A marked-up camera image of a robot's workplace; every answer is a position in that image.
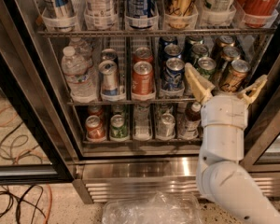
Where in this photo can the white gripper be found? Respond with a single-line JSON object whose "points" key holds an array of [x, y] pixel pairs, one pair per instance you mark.
{"points": [[224, 111]]}

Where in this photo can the blue pepsi can front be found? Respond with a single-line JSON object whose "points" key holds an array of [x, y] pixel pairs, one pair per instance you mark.
{"points": [[172, 75]]}

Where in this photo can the fridge glass door left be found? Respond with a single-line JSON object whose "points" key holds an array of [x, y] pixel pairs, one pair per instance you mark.
{"points": [[21, 84]]}

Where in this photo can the stainless steel fridge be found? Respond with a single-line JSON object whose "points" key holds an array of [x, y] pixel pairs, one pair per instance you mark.
{"points": [[116, 170]]}

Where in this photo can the green can front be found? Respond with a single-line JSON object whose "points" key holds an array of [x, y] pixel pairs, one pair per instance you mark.
{"points": [[206, 67]]}

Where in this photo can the white green can top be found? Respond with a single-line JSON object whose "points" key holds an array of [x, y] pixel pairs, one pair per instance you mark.
{"points": [[217, 12]]}

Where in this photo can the gold brown can front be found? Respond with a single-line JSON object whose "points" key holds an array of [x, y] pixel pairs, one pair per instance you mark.
{"points": [[234, 75]]}

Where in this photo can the blue white can top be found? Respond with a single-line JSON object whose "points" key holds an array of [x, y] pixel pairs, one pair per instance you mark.
{"points": [[59, 15]]}

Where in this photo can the silver blue can front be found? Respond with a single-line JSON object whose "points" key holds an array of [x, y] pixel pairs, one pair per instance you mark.
{"points": [[109, 78]]}

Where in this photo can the red can bottom shelf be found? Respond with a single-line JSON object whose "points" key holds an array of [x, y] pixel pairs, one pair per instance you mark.
{"points": [[95, 127]]}

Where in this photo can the brown bottle white cap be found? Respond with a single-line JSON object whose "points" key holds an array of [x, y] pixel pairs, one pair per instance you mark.
{"points": [[190, 120]]}

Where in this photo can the blue silver can top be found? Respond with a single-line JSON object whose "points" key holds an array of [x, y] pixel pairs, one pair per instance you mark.
{"points": [[141, 14]]}

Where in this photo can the clear plastic bag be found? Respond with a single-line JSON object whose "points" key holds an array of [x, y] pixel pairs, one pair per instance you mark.
{"points": [[159, 208]]}

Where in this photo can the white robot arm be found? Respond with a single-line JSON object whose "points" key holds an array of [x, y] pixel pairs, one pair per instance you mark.
{"points": [[219, 176]]}

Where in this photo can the orange soda can front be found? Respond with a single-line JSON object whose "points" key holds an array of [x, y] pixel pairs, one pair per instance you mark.
{"points": [[142, 78]]}

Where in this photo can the white labelled can top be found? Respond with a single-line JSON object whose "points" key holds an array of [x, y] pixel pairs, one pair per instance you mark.
{"points": [[102, 13]]}

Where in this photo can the green can bottom shelf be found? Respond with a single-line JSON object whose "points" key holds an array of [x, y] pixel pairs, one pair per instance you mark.
{"points": [[118, 127]]}

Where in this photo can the silver can bottom shelf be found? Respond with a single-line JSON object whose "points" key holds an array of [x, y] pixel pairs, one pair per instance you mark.
{"points": [[166, 126]]}

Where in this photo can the clear plastic water bottle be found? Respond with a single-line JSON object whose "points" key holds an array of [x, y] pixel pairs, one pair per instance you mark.
{"points": [[79, 76]]}

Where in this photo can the gold can top shelf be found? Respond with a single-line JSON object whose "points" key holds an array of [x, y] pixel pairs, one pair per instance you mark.
{"points": [[178, 12]]}

